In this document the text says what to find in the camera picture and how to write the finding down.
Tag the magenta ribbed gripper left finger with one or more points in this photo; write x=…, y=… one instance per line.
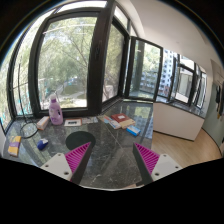
x=70, y=166

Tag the black framed open window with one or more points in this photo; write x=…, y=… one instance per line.
x=144, y=70

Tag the yellow purple sponge pack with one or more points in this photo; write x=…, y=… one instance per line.
x=14, y=146

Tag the tan flat box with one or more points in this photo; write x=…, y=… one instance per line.
x=125, y=124

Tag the white framed card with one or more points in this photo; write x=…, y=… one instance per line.
x=73, y=122

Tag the grey patterned leaflet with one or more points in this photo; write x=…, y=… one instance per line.
x=89, y=120

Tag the hanging dark clothes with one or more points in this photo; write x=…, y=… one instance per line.
x=220, y=100

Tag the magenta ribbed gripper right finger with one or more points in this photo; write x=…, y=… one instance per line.
x=153, y=166

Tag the purple detergent bottle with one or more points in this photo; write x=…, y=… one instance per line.
x=55, y=111

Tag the small orange white box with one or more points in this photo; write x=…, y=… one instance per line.
x=42, y=123

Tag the blue white small box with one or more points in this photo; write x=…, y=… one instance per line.
x=133, y=130

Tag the red book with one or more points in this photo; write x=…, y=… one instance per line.
x=120, y=117

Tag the round black mouse pad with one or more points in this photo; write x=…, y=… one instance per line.
x=79, y=138

